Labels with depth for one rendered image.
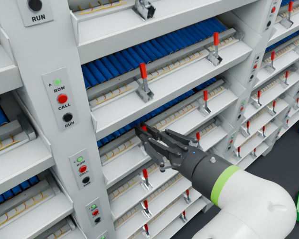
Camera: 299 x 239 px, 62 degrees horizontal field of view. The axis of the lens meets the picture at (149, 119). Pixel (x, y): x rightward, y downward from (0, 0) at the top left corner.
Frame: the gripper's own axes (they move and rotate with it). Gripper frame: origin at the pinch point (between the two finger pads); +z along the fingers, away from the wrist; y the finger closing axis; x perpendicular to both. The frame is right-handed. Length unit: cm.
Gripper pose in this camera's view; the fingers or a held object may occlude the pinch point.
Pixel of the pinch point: (146, 132)
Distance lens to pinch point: 70.0
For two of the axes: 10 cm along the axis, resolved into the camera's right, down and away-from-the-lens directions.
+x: -1.0, -8.2, -5.7
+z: -6.4, -3.8, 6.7
